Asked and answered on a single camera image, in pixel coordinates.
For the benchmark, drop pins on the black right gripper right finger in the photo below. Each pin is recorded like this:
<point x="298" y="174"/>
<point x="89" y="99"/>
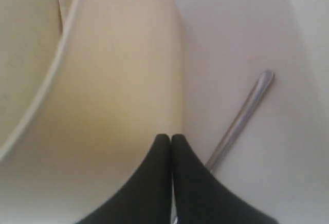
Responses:
<point x="200" y="198"/>

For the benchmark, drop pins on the cream bin with black triangle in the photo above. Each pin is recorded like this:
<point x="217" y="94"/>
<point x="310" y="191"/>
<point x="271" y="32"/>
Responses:
<point x="86" y="85"/>

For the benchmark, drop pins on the stainless steel spoon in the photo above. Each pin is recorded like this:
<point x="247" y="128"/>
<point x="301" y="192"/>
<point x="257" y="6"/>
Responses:
<point x="174" y="214"/>

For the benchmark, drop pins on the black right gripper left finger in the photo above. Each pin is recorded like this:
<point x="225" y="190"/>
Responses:
<point x="147" y="196"/>

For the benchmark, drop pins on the stainless steel table knife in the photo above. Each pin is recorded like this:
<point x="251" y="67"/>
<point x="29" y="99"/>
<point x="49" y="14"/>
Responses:
<point x="259" y="89"/>

